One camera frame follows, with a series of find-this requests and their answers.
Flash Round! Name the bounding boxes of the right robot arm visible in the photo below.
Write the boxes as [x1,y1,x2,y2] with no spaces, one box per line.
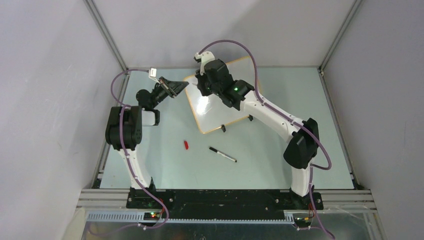
[195,59,319,209]

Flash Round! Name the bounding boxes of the yellow-framed whiteboard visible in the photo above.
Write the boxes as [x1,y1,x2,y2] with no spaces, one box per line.
[183,56,255,134]

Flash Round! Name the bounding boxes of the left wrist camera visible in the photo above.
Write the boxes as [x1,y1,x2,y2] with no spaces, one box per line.
[148,67,158,81]

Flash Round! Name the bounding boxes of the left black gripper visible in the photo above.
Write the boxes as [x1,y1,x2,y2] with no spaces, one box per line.
[151,77,189,109]

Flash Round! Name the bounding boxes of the aluminium frame front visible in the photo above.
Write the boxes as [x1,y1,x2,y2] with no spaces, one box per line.
[77,189,377,225]

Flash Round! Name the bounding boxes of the black capped marker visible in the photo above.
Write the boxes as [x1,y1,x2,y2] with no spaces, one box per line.
[209,146,238,163]

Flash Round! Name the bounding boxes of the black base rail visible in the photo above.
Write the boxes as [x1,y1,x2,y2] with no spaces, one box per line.
[126,188,324,221]

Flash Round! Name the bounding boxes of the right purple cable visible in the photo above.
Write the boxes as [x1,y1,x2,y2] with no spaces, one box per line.
[198,39,336,240]

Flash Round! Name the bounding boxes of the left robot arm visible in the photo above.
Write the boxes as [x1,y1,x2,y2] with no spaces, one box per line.
[105,76,189,208]

